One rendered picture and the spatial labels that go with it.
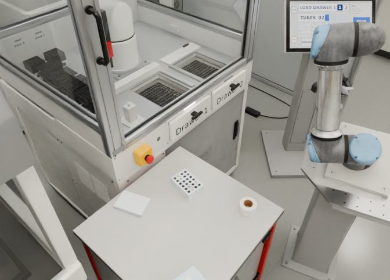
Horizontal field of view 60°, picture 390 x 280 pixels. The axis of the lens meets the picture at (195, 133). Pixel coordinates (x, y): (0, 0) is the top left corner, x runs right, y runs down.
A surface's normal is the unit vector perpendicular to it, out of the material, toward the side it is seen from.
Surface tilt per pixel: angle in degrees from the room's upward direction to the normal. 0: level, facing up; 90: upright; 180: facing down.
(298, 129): 90
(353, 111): 0
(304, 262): 90
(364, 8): 50
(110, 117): 90
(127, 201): 0
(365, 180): 42
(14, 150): 90
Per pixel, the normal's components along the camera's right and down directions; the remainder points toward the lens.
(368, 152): -0.16, -0.15
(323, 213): -0.41, 0.61
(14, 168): 0.76, 0.43
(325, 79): -0.62, 0.38
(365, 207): 0.00, -0.74
